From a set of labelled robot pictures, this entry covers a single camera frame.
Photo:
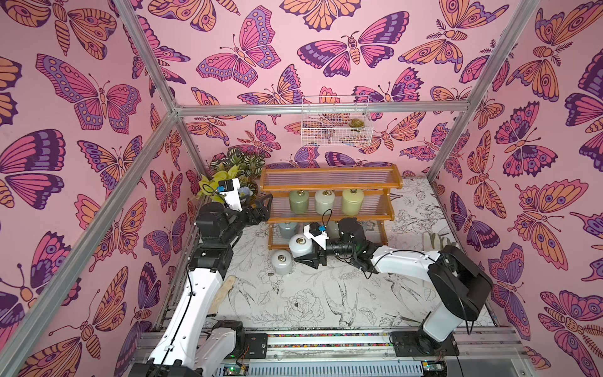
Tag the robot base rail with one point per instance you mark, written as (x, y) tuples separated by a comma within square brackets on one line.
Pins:
[(486, 351)]

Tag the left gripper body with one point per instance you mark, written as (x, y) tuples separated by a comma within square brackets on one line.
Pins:
[(245, 219)]

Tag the pale green tea canister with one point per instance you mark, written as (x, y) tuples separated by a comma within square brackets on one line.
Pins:
[(333, 230)]

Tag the pale yellow-green tea canister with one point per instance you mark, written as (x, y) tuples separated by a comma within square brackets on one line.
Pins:
[(352, 201)]

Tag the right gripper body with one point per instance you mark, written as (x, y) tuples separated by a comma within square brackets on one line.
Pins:
[(322, 253)]

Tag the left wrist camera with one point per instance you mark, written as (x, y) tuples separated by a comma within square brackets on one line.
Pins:
[(229, 191)]

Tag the white tea canister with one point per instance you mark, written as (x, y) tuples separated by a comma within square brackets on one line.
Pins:
[(282, 262), (300, 245)]

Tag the white wire wall basket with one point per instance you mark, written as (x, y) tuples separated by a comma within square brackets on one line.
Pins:
[(325, 123)]

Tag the small succulent in basket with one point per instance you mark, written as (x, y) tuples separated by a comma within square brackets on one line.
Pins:
[(356, 123)]

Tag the striped leaf potted plant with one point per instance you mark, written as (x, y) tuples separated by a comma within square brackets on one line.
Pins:
[(237, 163)]

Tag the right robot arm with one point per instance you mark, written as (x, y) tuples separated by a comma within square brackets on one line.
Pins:
[(460, 284)]

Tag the cream tea canister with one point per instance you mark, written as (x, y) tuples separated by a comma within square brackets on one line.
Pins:
[(324, 201)]

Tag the wooden three-tier shelf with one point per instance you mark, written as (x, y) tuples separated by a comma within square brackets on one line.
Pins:
[(376, 182)]

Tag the beige work glove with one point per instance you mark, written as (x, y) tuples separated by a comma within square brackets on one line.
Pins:
[(221, 295)]

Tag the sage green tea canister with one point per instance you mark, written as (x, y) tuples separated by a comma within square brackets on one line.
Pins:
[(299, 201)]

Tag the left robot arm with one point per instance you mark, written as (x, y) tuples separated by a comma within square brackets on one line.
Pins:
[(180, 352)]

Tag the beige cloth tool pouch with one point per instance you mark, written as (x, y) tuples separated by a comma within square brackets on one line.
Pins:
[(433, 241)]

